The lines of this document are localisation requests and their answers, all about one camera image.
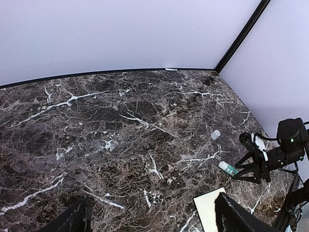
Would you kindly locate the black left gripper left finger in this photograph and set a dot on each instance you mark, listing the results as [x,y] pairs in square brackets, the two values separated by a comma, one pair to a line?
[77,218]

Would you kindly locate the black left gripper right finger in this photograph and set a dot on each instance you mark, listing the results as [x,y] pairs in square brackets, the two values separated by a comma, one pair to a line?
[232,217]

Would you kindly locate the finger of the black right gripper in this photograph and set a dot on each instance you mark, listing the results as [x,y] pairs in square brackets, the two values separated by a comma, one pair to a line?
[255,178]
[241,163]

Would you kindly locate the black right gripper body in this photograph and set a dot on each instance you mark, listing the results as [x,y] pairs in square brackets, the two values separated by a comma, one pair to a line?
[261,173]

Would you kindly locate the cream paper envelope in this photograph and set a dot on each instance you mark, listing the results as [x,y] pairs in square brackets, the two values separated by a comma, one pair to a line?
[205,205]

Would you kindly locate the green white glue stick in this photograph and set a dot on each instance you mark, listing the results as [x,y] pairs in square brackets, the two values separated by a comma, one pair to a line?
[230,170]

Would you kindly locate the white glue stick cap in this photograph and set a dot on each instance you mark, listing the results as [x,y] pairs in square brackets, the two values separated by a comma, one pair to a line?
[215,134]

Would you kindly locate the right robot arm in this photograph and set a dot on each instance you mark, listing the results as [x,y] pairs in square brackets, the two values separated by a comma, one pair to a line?
[267,154]

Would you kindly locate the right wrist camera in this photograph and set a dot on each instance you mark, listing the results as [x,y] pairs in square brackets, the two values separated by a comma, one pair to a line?
[246,140]

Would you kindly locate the right black frame post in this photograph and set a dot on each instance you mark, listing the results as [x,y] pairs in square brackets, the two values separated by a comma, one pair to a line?
[263,4]

